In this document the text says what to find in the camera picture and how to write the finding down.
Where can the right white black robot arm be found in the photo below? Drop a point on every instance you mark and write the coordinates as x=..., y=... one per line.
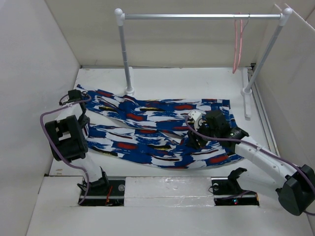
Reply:
x=291, y=185

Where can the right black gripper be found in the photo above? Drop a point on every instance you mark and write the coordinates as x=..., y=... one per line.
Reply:
x=193, y=142

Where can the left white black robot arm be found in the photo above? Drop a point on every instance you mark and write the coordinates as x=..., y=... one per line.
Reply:
x=68, y=136

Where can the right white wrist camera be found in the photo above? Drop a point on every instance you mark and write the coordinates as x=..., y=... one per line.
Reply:
x=195, y=120

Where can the pink plastic hanger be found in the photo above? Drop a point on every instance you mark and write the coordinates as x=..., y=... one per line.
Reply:
x=239, y=28

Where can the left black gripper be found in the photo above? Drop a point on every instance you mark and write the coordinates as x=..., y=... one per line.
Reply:
x=83, y=122

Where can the blue white red patterned trousers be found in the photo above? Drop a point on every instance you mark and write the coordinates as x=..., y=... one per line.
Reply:
x=154, y=132

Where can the white metal clothes rack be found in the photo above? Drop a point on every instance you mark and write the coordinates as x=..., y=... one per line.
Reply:
x=248, y=82

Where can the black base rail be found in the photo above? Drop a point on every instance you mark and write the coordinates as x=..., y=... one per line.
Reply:
x=168, y=192

